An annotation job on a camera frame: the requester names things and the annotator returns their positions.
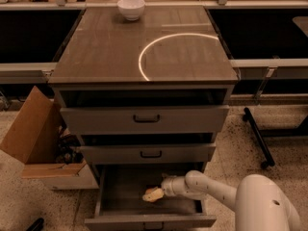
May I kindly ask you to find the grey open bottom drawer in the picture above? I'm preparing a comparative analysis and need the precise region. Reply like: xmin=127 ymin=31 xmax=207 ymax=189
xmin=85 ymin=163 xmax=216 ymax=231

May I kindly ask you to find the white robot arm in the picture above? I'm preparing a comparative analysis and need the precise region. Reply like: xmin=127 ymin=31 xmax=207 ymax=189
xmin=142 ymin=170 xmax=300 ymax=231

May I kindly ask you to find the metal rail right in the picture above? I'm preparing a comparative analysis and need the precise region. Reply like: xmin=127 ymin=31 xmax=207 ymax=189
xmin=230 ymin=59 xmax=308 ymax=103

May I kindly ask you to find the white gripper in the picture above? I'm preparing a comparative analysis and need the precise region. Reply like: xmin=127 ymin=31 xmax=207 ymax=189
xmin=142 ymin=176 xmax=187 ymax=202

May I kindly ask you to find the grey drawer cabinet wood top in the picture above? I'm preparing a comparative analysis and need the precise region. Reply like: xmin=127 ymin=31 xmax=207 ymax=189
xmin=48 ymin=5 xmax=241 ymax=178

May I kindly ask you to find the grey top drawer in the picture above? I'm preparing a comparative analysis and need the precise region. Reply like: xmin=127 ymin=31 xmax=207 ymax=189
xmin=61 ymin=105 xmax=229 ymax=135

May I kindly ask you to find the open cardboard box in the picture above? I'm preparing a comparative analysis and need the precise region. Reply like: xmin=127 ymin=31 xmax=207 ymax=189
xmin=0 ymin=87 xmax=98 ymax=190

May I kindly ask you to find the grey middle drawer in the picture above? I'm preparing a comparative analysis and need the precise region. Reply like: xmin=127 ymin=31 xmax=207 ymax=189
xmin=81 ymin=143 xmax=216 ymax=165

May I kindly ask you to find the orange fruit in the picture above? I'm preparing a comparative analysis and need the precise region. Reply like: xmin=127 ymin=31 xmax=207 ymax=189
xmin=145 ymin=187 xmax=157 ymax=193

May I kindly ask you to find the white ceramic bowl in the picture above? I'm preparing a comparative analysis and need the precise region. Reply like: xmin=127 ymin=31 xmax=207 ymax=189
xmin=117 ymin=0 xmax=145 ymax=21

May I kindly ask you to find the black object on floor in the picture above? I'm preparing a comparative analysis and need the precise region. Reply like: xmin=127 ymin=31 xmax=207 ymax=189
xmin=26 ymin=218 xmax=44 ymax=231

